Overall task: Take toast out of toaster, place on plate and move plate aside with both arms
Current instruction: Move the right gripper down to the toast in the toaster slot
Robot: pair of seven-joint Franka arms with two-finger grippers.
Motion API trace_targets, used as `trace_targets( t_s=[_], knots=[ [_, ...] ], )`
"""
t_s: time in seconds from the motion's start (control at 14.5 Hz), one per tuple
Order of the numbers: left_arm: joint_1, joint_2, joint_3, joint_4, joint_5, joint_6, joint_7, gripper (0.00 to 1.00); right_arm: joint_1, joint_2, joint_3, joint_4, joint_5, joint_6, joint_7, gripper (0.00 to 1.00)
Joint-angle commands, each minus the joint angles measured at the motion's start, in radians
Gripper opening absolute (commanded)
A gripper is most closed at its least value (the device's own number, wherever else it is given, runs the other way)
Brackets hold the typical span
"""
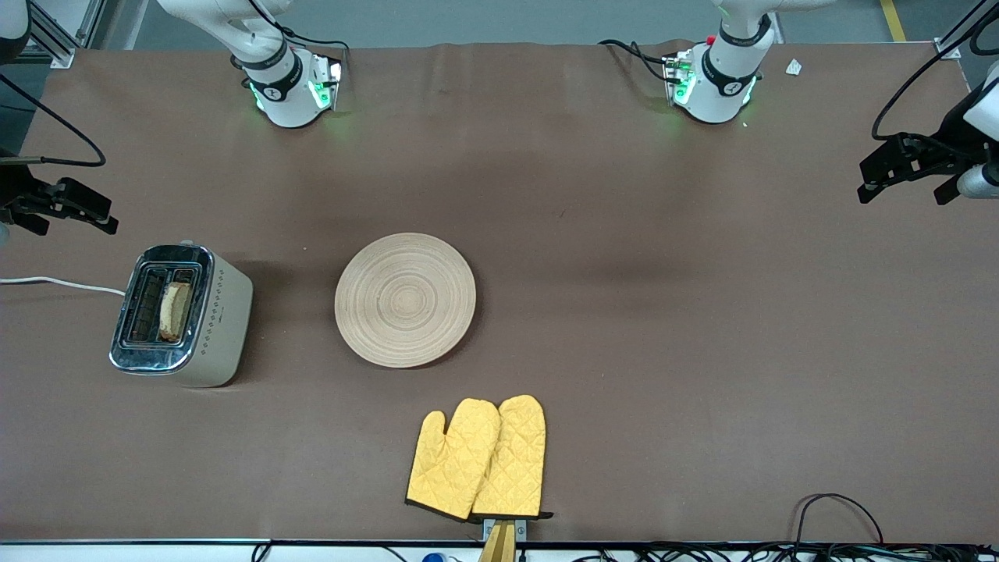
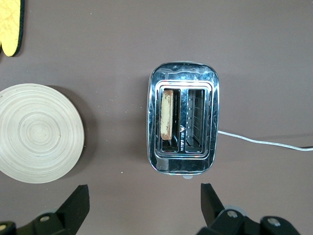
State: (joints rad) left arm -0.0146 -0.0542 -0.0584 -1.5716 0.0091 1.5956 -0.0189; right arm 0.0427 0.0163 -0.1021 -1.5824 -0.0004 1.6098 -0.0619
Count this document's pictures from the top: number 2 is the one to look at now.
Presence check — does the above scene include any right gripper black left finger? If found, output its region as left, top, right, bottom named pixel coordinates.
left=0, top=185, right=90, bottom=235

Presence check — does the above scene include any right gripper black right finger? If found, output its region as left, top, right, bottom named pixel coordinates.
left=197, top=183, right=301, bottom=235

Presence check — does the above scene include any round wooden plate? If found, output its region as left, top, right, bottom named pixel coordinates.
left=0, top=83, right=85, bottom=184

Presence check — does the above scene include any slice of brown toast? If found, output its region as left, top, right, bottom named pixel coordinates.
left=160, top=89, right=174, bottom=141

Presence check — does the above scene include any chrome and beige toaster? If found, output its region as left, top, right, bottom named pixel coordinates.
left=146, top=61, right=220, bottom=181

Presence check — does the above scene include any brown table cloth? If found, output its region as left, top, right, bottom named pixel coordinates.
left=0, top=0, right=313, bottom=235

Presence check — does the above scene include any yellow quilted oven mitt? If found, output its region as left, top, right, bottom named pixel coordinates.
left=0, top=0, right=25, bottom=57

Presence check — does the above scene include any white toaster power cable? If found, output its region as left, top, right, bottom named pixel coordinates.
left=217, top=130, right=313, bottom=152

